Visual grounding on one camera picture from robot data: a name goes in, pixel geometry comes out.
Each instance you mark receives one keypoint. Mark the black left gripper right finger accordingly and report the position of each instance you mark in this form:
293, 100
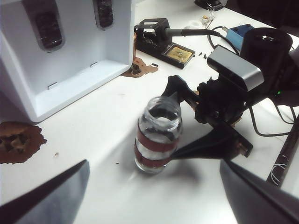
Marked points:
261, 200

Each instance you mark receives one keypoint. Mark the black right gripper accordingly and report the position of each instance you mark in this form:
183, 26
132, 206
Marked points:
217, 100

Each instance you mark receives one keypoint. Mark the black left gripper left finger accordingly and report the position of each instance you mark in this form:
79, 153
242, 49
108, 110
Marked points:
46, 200

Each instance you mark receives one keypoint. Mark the glass bottle with red bands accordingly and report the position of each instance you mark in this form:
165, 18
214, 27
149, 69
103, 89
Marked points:
158, 144

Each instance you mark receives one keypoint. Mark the grey dispenser tap lever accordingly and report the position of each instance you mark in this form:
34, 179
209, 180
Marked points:
104, 16
47, 30

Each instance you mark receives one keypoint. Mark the white AUX water dispenser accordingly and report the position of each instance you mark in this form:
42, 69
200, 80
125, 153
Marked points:
70, 58

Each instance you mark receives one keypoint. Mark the small black screw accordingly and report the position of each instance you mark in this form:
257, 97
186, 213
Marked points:
154, 64

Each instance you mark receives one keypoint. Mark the black soldering iron stand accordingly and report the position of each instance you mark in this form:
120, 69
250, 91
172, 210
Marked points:
151, 44

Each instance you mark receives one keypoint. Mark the black soldering iron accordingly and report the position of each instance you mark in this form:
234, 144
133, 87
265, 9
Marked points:
177, 32

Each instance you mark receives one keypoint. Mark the blue electronics box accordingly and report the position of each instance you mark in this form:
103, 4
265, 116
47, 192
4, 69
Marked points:
238, 35

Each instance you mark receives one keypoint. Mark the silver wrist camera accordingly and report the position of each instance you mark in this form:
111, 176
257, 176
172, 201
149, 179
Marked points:
236, 65

